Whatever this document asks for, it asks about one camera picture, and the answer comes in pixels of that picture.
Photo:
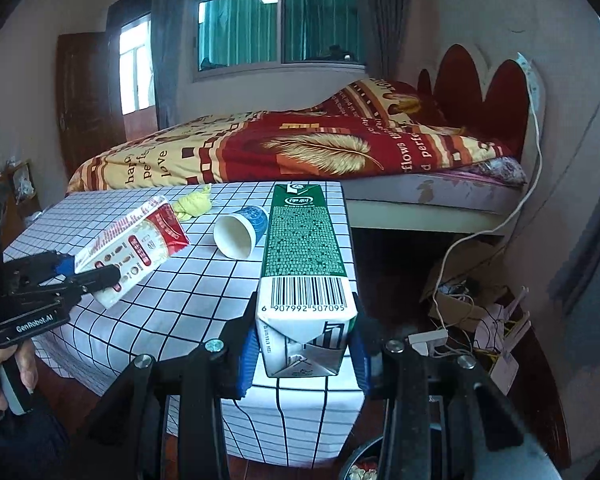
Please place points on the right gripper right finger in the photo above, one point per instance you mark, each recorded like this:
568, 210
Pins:
445, 418

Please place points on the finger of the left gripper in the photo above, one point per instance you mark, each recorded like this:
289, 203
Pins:
62, 264
97, 279

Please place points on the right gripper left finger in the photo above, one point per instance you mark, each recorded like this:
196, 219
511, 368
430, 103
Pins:
124, 436

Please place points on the red white milk carton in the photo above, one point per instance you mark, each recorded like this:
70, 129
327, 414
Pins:
136, 245

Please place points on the yellow fuzzy cloth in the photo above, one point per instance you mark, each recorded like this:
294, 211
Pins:
194, 204

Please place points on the white blue paper cup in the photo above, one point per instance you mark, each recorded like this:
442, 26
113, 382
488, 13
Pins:
238, 233

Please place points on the green white milk carton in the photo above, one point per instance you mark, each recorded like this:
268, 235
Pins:
305, 306

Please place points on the black trash bin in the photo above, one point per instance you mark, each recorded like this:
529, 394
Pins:
363, 463

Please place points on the white power strip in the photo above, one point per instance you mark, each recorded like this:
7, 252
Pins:
426, 342

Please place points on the white wifi router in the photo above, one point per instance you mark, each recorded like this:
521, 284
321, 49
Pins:
496, 336

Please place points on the cardboard box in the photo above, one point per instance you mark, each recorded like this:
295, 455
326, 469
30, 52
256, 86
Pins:
458, 294

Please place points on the white grid tablecloth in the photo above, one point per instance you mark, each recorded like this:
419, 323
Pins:
187, 301

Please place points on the brown wooden door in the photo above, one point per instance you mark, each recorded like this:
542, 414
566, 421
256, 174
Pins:
88, 89

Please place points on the grey right curtain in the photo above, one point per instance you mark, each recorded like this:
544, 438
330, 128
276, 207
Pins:
576, 287

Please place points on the bed with red headboard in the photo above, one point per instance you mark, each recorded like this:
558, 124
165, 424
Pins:
485, 162

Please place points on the red yellow quilt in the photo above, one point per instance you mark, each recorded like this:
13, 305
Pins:
278, 146

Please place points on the grey window curtain left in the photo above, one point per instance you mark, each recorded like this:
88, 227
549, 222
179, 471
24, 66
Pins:
165, 40

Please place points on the grey window curtain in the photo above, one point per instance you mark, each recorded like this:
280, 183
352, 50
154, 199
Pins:
383, 25
165, 40

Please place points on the window with green curtain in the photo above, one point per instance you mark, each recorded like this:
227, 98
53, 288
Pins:
241, 34

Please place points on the red yellow pillow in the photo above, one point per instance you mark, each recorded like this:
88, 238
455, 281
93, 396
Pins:
391, 102

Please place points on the grey window curtain middle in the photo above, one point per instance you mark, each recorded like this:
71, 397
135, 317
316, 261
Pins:
383, 25

